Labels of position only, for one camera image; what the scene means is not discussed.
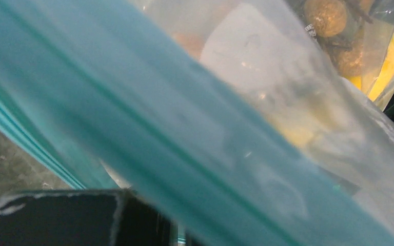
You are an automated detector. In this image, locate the yellow fake banana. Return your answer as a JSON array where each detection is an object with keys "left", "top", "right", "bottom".
[{"left": 346, "top": 26, "right": 394, "bottom": 103}]

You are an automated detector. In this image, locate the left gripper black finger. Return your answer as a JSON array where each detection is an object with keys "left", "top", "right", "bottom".
[{"left": 0, "top": 189, "right": 173, "bottom": 245}]

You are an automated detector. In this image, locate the clear zip top bag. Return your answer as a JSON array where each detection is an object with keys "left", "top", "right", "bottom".
[{"left": 0, "top": 1, "right": 394, "bottom": 245}]

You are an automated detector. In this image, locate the brown fake longan bunch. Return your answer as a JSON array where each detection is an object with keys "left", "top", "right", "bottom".
[{"left": 303, "top": 0, "right": 373, "bottom": 77}]

